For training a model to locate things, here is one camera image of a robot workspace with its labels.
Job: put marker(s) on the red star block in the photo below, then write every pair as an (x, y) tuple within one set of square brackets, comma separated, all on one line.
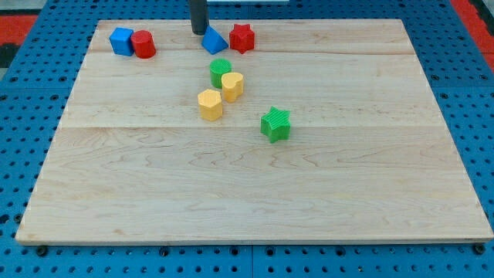
[(242, 38)]

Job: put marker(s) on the blue triangular prism block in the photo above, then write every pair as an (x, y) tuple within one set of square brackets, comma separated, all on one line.
[(213, 42)]

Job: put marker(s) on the light wooden board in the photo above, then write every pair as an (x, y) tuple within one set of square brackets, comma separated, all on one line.
[(369, 159)]

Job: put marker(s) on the red cylinder block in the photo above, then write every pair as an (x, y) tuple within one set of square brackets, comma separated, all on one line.
[(143, 44)]

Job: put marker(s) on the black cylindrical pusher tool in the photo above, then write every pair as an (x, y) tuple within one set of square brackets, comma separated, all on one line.
[(199, 16)]

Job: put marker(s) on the green cylinder block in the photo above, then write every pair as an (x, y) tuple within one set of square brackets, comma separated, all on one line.
[(217, 68)]

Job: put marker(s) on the blue cube block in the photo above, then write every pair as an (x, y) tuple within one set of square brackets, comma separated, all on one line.
[(120, 40)]

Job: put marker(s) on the yellow heart block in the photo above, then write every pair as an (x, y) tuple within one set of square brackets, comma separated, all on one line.
[(232, 86)]

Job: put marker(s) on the yellow hexagon block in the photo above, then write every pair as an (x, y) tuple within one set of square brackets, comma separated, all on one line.
[(210, 105)]

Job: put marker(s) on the green star block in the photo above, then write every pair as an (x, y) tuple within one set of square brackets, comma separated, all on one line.
[(276, 124)]

